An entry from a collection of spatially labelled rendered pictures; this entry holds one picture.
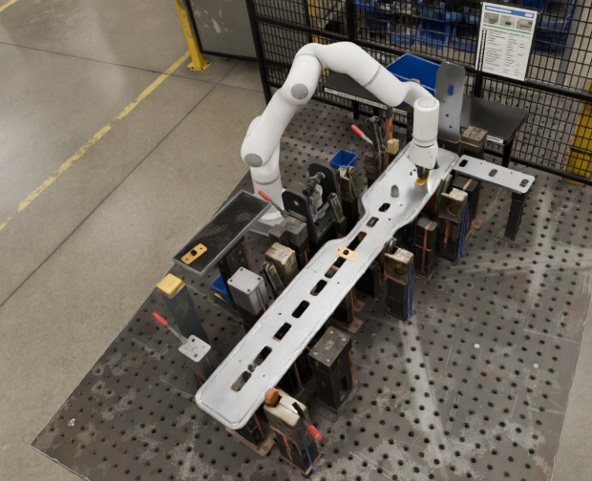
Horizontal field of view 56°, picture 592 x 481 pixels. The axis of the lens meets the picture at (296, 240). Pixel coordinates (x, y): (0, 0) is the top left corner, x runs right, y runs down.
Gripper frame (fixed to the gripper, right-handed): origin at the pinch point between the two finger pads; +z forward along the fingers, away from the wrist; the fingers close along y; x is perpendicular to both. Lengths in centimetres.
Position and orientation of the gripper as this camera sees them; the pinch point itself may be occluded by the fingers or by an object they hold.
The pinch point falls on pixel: (423, 172)
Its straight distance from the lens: 220.5
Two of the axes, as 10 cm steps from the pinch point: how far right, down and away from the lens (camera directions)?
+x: 5.9, -6.5, 4.8
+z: 1.3, 6.6, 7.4
